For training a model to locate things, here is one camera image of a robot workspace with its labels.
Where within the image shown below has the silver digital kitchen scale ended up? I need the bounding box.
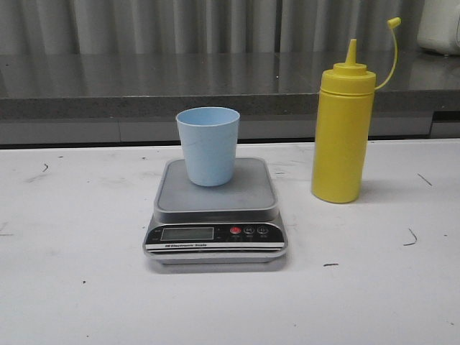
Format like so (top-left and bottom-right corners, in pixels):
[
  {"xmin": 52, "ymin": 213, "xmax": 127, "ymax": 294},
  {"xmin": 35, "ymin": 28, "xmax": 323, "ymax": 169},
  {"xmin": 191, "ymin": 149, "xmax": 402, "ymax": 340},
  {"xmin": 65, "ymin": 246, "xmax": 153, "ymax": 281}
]
[{"xmin": 142, "ymin": 157, "xmax": 288, "ymax": 265}]

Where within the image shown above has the yellow squeeze bottle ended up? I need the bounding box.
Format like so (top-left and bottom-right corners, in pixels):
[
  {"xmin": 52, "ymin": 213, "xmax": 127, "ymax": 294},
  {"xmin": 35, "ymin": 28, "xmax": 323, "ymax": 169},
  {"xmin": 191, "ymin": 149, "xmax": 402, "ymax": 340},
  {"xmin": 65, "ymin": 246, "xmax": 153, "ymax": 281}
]
[{"xmin": 311, "ymin": 17, "xmax": 402, "ymax": 204}]

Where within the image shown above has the light blue plastic cup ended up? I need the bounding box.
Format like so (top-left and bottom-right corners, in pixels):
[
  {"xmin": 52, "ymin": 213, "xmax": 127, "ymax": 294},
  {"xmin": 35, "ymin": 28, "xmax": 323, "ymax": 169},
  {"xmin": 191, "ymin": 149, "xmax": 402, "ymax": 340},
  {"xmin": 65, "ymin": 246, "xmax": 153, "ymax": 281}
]
[{"xmin": 176, "ymin": 107, "xmax": 240, "ymax": 187}]

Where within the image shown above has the white appliance in background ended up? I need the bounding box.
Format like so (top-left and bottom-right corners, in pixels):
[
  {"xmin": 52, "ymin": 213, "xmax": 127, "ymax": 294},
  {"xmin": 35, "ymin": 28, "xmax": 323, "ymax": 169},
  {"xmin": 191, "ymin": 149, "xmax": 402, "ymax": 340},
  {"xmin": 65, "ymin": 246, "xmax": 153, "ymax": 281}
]
[{"xmin": 417, "ymin": 0, "xmax": 459, "ymax": 55}]

